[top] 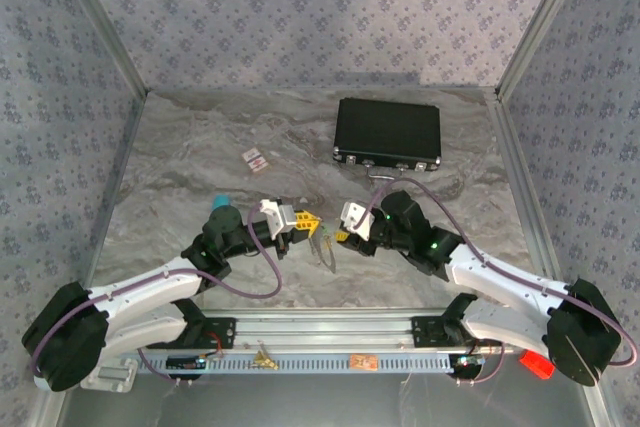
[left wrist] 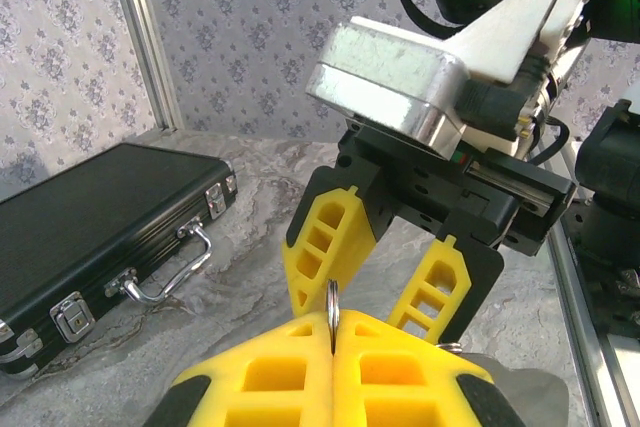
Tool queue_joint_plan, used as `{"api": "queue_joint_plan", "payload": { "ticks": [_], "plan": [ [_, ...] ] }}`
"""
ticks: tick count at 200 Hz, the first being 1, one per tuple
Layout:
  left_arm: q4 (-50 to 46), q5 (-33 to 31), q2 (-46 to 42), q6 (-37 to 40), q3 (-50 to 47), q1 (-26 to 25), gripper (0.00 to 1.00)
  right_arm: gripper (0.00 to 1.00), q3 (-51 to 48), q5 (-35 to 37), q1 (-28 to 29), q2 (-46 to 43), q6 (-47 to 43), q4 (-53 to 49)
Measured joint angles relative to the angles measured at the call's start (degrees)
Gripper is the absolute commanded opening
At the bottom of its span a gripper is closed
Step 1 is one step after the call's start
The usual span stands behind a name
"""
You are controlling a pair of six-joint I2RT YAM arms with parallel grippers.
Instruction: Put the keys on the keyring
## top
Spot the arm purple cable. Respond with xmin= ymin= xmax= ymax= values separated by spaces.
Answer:
xmin=357 ymin=177 xmax=639 ymax=388
xmin=30 ymin=201 xmax=282 ymax=387

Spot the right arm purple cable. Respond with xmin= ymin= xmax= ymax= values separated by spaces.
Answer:
xmin=357 ymin=177 xmax=639 ymax=388

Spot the silver keyring plate with rings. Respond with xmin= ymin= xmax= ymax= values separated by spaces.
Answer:
xmin=307 ymin=229 xmax=339 ymax=274

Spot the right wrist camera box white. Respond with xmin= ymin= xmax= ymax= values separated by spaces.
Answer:
xmin=339 ymin=200 xmax=375 ymax=242

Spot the gold triangular piece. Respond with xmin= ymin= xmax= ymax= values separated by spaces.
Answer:
xmin=251 ymin=349 xmax=279 ymax=371

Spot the aluminium frame post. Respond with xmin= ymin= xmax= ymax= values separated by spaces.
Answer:
xmin=493 ymin=0 xmax=595 ymax=99
xmin=49 ymin=0 xmax=151 ymax=97

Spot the aluminium side rail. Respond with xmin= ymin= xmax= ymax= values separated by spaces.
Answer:
xmin=79 ymin=89 xmax=151 ymax=311
xmin=487 ymin=89 xmax=564 ymax=293

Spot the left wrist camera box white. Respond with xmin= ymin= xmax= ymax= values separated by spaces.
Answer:
xmin=258 ymin=199 xmax=297 ymax=238

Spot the slotted grey cable duct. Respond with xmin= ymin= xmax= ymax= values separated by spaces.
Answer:
xmin=134 ymin=352 xmax=457 ymax=374

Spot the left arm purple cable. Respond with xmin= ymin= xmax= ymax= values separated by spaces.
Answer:
xmin=30 ymin=201 xmax=282 ymax=387

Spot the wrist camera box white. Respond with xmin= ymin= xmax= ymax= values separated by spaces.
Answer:
xmin=258 ymin=199 xmax=297 ymax=238
xmin=339 ymin=200 xmax=375 ymax=242

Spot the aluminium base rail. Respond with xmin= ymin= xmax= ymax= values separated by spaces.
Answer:
xmin=102 ymin=307 xmax=551 ymax=354

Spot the red plastic block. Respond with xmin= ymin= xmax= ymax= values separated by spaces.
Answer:
xmin=518 ymin=350 xmax=556 ymax=379

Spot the orange sticker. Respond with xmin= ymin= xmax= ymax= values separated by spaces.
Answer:
xmin=348 ymin=353 xmax=379 ymax=372

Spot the grey metal bracket plate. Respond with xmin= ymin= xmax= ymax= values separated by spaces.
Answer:
xmin=79 ymin=359 xmax=137 ymax=393

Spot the black aluminium case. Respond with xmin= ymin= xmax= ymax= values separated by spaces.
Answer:
xmin=332 ymin=97 xmax=444 ymax=182

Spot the small red white card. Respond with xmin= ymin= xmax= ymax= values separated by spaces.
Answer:
xmin=241 ymin=145 xmax=271 ymax=177

